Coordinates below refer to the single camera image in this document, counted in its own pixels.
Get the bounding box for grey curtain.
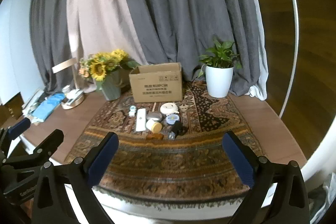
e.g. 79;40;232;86
30;0;268;100

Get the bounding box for white curved floor lamp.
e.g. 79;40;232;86
280;0;335;180

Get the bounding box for white remote control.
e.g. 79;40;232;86
135;108;146;132

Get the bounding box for silver oval case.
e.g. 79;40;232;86
146;111;163;122

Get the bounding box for open cardboard box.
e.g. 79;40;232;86
129;63;183;103

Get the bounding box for blue cloth bundle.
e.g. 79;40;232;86
33;93;65;122

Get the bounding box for patterned oriental rug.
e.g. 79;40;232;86
65;81;264;205

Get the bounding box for white pot green plant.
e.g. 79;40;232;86
198;35;242;98

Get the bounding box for beige sheer curtain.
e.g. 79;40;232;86
67;0;148;67

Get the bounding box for grey-green ribbed vase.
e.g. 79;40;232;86
101;69;122;101

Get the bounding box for brown wooden block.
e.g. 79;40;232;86
146;133;165;140

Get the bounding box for sunflower bouquet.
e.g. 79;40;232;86
79;49;139;83

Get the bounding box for blue round tin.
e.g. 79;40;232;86
165;114;180;125

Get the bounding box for clear glass item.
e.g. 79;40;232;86
168;132;175;140

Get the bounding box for white smiley round toy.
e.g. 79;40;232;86
159;102;179;115

